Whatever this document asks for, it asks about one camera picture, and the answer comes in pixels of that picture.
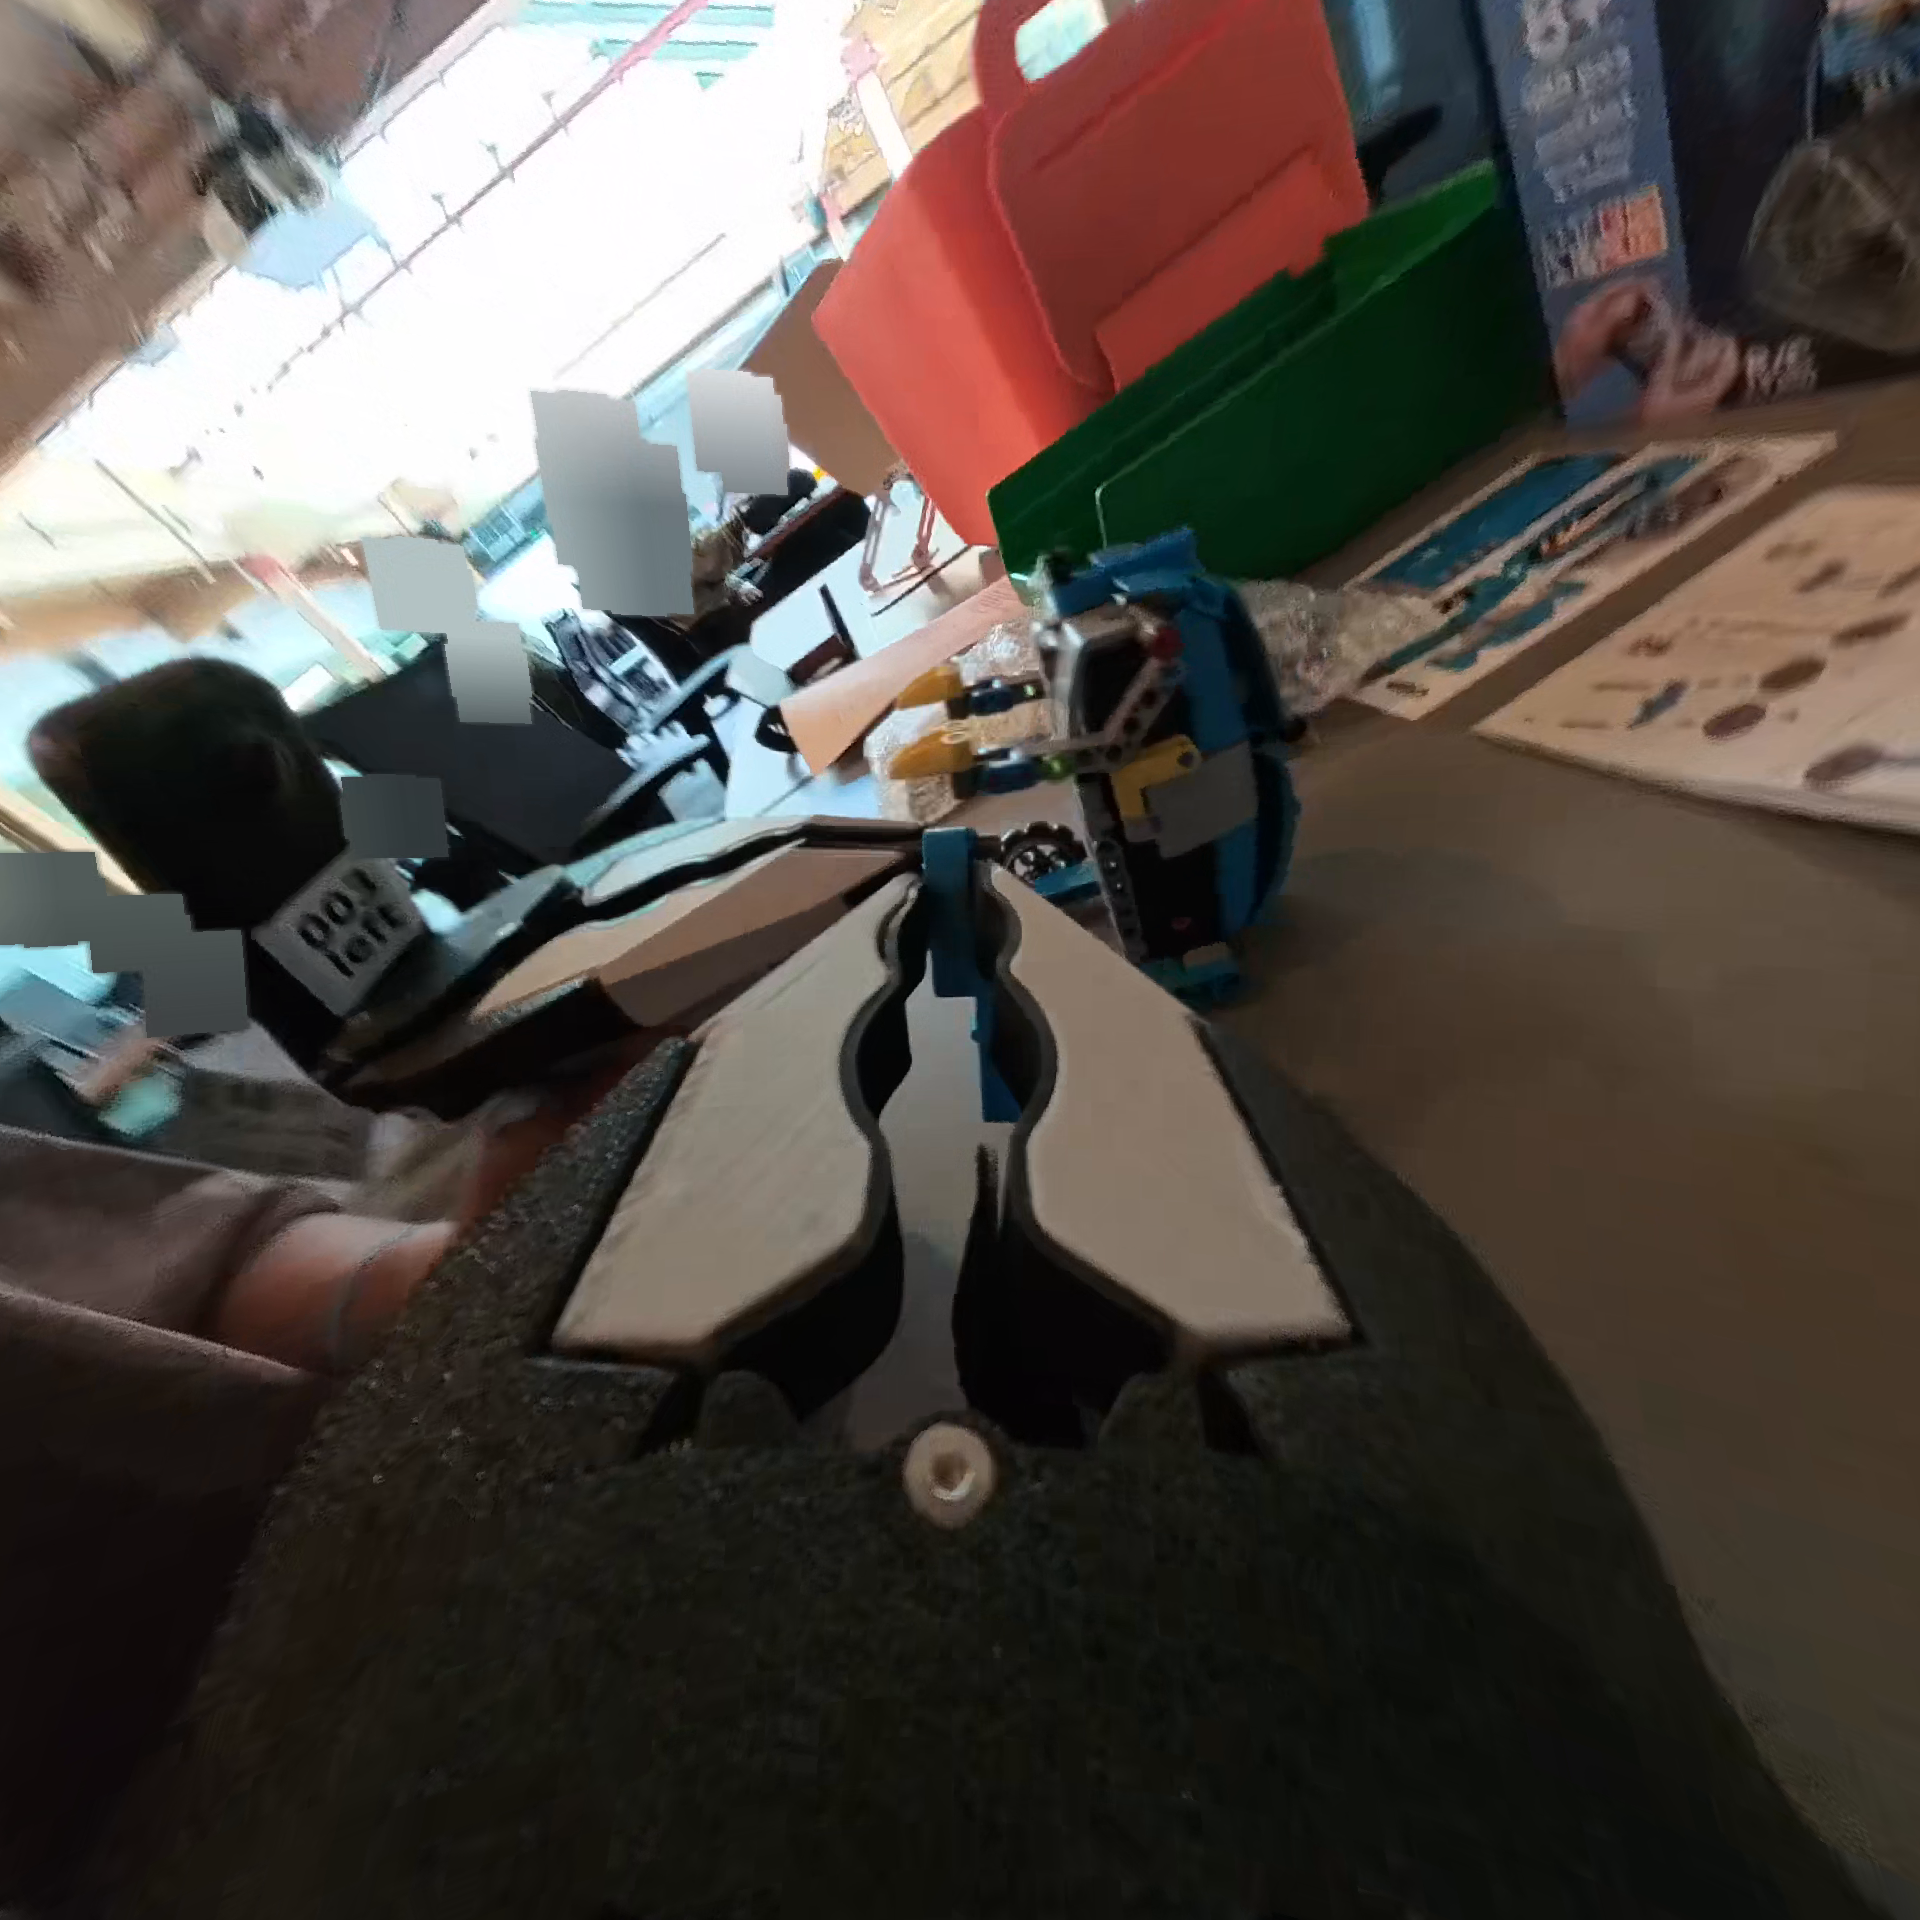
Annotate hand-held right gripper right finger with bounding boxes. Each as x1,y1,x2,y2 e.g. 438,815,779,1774
961,862,1355,1445

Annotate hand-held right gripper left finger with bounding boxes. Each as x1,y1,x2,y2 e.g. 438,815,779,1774
550,870,921,1425

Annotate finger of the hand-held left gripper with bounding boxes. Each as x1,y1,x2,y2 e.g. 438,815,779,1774
468,842,915,1037
577,815,936,912

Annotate blue toy brick beam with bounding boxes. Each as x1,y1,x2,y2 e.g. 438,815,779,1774
920,825,1024,1124

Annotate person's left forearm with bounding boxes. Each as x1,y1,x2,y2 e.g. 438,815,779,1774
221,1210,472,1373

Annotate grey desk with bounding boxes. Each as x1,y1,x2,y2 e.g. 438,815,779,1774
721,405,1920,1920

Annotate brown paper sheet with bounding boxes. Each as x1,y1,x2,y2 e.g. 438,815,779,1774
779,575,1052,781

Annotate black office chair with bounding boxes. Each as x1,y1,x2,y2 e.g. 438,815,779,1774
539,607,789,840

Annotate wooden board stand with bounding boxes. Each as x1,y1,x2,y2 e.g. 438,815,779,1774
739,257,998,599

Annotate blue grey toy brick robot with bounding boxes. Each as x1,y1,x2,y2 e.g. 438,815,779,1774
886,527,1309,1010

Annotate person's brown clothing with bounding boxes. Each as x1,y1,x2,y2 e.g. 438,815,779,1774
0,1117,368,1920

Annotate orange felt bag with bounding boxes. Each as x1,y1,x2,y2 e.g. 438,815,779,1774
809,0,1374,548

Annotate green storage bin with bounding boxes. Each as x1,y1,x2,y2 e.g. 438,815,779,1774
985,162,1549,589

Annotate blue printed leaflet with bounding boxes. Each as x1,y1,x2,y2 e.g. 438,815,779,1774
1339,432,1843,725

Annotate open instruction booklet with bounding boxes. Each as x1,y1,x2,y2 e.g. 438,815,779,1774
1475,482,1920,837

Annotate toy robot kit box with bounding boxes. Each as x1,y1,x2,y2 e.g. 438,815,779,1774
1473,0,1920,425

